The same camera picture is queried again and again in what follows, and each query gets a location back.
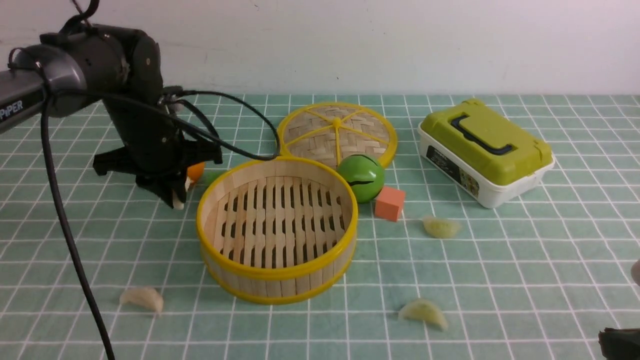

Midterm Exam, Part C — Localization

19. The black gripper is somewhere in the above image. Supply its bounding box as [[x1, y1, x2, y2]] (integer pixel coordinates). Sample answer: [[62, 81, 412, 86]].
[[93, 92, 223, 208]]

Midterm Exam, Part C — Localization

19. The white dumpling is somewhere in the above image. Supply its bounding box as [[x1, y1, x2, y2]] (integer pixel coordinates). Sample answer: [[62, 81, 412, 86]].
[[172, 191, 185, 211], [119, 286, 164, 314]]

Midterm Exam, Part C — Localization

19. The green dumpling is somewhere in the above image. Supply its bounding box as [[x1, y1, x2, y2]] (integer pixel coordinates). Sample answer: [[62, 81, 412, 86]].
[[398, 298, 449, 332], [422, 216, 462, 239]]

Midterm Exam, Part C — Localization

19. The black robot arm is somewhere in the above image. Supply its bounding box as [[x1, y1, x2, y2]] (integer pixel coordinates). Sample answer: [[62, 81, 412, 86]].
[[0, 25, 223, 207]]

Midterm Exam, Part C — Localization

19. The bamboo steamer tray yellow rim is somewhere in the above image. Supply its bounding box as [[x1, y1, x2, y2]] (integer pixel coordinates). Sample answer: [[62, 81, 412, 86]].
[[195, 156, 359, 305]]

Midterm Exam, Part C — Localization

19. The woven bamboo steamer lid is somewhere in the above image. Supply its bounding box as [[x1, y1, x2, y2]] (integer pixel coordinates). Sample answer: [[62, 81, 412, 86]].
[[278, 102, 398, 169]]

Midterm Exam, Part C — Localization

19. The orange red toy pear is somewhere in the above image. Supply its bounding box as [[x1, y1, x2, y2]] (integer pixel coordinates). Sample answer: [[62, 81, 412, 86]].
[[187, 162, 206, 183]]

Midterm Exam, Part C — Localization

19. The small green cube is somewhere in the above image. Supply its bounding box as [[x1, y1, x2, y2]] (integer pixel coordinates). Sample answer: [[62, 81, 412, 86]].
[[202, 170, 225, 187]]

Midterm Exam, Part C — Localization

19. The green toy ball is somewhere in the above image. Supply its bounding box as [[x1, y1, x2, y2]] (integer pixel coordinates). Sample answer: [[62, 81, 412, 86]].
[[336, 153, 386, 204]]

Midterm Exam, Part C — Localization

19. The orange foam cube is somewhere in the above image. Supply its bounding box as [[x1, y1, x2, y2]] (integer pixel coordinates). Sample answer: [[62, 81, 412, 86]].
[[374, 186, 406, 223]]

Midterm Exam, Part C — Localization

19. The green lidded white lunch box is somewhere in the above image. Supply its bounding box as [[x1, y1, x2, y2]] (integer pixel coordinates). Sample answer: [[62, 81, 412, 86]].
[[417, 98, 556, 208]]

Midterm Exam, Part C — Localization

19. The green checkered tablecloth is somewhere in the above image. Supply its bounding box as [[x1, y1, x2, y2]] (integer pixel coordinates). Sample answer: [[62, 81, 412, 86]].
[[0, 93, 640, 360]]

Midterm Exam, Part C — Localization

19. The black cable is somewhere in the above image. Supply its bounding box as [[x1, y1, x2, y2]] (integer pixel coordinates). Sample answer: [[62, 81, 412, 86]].
[[7, 0, 281, 360]]

